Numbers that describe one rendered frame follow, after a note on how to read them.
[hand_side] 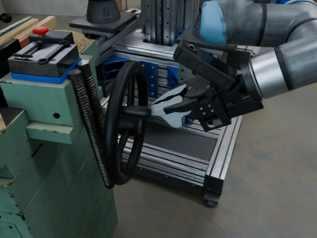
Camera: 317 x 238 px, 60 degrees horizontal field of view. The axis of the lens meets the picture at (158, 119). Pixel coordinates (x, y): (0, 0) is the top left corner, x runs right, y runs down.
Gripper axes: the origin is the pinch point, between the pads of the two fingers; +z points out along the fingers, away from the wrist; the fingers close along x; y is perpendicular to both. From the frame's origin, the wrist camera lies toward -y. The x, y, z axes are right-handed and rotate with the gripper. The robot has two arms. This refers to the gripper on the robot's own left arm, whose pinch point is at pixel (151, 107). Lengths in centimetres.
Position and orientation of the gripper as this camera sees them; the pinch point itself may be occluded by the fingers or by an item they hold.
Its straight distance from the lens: 54.9
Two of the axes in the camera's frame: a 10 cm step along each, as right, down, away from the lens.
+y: 5.1, 7.3, 4.6
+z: -8.4, 3.0, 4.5
